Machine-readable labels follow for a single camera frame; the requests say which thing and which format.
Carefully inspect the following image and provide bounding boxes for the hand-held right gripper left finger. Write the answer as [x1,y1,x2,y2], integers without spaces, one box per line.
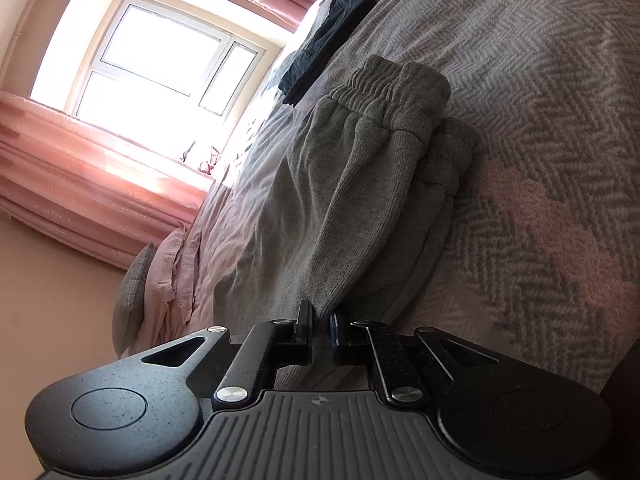
[142,301,315,411]

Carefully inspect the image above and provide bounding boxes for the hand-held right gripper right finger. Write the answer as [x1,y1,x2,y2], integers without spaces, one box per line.
[330,312,501,404]

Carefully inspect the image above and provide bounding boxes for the grey checked pillow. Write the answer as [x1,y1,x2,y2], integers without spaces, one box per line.
[111,241,157,358]

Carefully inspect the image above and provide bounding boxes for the windowsill ornaments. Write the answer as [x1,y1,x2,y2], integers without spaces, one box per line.
[180,140,221,173]

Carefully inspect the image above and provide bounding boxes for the window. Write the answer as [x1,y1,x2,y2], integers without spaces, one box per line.
[30,0,296,161]

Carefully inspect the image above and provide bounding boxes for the pink herringbone bed blanket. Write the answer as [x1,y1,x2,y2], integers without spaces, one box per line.
[190,0,640,391]

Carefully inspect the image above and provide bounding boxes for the dark blue jeans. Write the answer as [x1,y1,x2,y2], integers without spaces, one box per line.
[277,0,377,107]

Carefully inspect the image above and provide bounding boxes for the grey sweatpants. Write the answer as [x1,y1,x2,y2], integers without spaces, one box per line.
[212,55,486,391]

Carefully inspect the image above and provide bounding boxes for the folded pink blanket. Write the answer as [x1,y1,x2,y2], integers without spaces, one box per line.
[135,225,201,346]

